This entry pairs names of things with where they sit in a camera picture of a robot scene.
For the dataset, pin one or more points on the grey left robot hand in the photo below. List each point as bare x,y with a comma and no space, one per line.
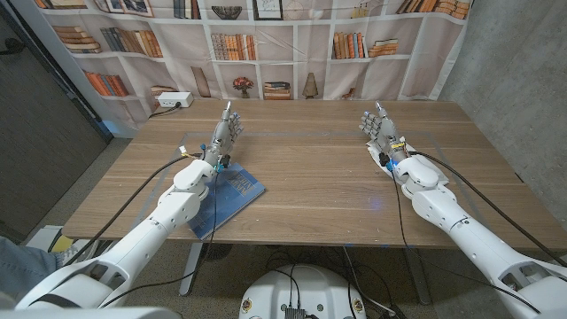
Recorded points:
222,137

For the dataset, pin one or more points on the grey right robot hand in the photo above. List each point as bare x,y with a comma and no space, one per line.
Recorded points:
386,133

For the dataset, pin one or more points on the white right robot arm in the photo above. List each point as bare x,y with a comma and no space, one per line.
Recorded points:
460,226

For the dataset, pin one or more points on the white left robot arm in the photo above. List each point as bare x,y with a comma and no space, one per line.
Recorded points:
168,212

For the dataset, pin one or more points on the blue hardcover book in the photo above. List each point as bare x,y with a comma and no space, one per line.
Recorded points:
239,192

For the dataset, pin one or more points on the white power strip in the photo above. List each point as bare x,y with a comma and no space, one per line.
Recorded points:
175,99

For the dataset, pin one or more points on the printed bookshelf backdrop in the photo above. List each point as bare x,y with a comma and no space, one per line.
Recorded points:
274,75

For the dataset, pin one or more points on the black round floor fixture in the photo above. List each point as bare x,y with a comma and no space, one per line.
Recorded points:
217,251

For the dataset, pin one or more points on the grey table leg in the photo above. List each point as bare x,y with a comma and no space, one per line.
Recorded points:
417,277
191,270

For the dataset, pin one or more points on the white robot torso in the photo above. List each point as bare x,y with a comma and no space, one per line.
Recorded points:
305,288

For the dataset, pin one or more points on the dark perforated partition panel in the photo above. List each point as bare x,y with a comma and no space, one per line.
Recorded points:
40,133

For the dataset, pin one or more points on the person in blue jeans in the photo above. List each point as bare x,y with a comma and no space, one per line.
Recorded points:
22,266

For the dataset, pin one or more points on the black wall hook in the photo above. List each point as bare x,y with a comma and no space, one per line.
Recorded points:
12,45

